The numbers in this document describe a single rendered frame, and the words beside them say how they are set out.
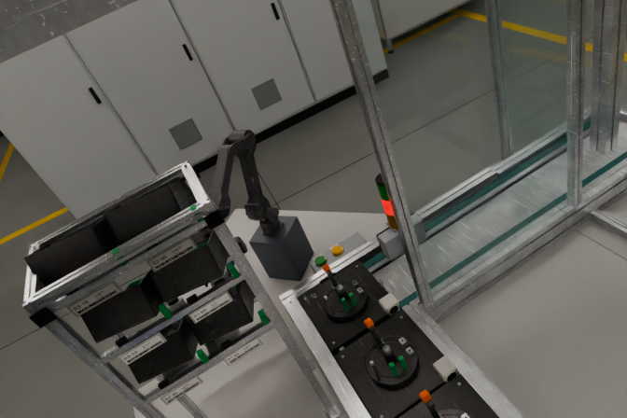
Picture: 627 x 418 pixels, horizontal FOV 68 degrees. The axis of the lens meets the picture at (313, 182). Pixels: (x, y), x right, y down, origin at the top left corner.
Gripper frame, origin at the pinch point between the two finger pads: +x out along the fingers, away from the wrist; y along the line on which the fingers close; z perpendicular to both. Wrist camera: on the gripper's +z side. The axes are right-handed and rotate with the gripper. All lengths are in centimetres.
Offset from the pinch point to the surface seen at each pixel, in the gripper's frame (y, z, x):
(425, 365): 42, -22, 38
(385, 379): 32, -20, 38
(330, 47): 92, -147, -282
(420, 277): 51, -15, 18
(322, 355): 16.8, -26.7, 23.0
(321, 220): 30, -53, -40
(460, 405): 46, -19, 50
